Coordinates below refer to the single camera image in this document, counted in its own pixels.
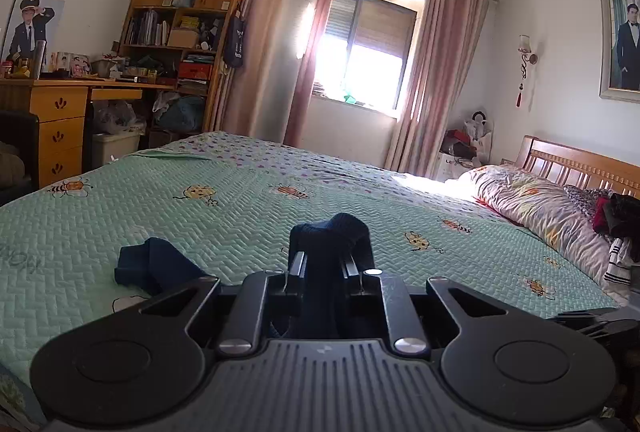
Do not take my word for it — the wall lamp with red tassel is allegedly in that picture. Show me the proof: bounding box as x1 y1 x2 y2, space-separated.
516 34 539 109

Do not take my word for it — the white storage bin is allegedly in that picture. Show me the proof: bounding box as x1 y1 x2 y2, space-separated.
91 132 142 173

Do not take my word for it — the green bee print quilt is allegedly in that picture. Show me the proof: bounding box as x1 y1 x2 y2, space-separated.
0 131 622 432

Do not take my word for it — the navy blue knit sweater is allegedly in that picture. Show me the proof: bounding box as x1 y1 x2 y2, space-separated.
114 213 376 341

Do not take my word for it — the silver thermos bottle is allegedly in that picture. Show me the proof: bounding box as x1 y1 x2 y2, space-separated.
33 40 47 80

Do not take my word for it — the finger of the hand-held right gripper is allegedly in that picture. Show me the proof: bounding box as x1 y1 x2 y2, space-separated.
547 307 640 339

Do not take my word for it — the wooden bed headboard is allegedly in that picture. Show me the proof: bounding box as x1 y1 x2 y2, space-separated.
501 135 640 203

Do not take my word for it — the dark red clothes pile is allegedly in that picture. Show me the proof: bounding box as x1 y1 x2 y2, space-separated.
592 192 640 263

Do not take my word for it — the black white patterned cloth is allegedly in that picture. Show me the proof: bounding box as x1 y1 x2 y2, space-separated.
562 184 615 219

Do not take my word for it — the framed portrait picture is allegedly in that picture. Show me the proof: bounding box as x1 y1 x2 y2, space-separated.
599 0 640 103

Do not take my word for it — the white striped cloth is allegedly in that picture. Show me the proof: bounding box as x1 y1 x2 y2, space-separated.
602 237 640 295

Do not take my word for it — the wooden desk with drawers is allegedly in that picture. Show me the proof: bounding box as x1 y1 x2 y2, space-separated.
0 78 177 189

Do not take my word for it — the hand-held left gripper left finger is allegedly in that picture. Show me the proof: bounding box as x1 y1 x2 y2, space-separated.
137 251 307 358

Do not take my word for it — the uniformed child wall poster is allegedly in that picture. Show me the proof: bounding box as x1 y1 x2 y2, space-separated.
0 0 66 68

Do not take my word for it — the black chair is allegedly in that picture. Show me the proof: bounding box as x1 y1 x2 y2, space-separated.
0 109 41 207

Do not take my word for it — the navy hanging bag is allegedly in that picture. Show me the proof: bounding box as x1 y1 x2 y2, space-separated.
222 10 247 70

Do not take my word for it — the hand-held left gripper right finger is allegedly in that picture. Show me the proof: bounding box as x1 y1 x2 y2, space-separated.
340 257 508 358

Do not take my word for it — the blue plastic bag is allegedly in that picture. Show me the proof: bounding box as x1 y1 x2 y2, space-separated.
154 92 207 133

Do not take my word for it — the wooden bookshelf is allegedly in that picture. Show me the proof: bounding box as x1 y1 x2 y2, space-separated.
117 0 255 133

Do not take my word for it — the floral pink duvet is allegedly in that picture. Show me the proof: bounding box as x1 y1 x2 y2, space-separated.
459 164 617 263

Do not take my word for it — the pile of shopping bags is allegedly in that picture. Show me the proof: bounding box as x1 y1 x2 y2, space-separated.
438 109 495 181

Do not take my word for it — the clear plastic bag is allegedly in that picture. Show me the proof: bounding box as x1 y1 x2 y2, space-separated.
94 98 147 135

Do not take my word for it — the window with dark frame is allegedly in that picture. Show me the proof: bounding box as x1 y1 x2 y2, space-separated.
312 0 419 113

